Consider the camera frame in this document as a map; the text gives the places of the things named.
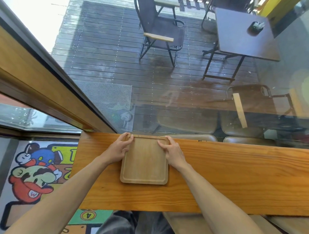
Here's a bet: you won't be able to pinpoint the person's right hand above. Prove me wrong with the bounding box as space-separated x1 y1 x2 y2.
157 136 188 172

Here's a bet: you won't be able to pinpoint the person's left hand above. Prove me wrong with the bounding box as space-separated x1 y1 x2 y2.
102 132 134 166

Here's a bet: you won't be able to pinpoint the rectangular wooden tray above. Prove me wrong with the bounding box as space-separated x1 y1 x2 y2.
120 134 169 185

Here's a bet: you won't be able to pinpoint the person's left forearm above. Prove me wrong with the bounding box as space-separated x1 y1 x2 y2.
4 155 114 234

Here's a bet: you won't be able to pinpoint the person's right forearm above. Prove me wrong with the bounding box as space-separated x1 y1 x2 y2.
172 161 265 234

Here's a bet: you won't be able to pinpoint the brown cushioned stool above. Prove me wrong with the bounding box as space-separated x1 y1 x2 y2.
223 136 277 147
220 113 265 138
156 115 218 134

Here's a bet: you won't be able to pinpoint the grey mesh floor mat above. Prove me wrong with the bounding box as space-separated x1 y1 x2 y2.
74 80 134 132

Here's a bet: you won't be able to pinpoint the person's grey trousers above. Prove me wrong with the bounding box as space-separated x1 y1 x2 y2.
96 210 175 234

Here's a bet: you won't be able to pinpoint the tan bench seat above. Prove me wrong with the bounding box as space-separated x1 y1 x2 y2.
163 212 276 234
265 215 309 234

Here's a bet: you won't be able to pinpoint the brown chair with wooden armrest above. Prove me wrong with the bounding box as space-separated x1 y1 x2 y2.
226 84 298 129

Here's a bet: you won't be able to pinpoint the colourful cartoon floor rug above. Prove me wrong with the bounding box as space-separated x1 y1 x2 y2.
0 140 114 234

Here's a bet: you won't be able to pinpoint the black folding chair wooden armrest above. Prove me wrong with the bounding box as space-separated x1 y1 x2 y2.
134 0 186 67

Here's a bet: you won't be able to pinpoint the dark square outdoor table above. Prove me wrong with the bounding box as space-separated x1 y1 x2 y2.
202 7 281 83

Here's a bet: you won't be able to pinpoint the light outdoor table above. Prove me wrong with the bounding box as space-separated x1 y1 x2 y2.
154 0 182 20

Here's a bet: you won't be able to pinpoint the wooden window frame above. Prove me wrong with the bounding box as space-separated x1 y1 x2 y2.
0 5 116 136

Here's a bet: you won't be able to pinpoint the yellow post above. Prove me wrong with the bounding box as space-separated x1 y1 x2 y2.
257 0 302 22

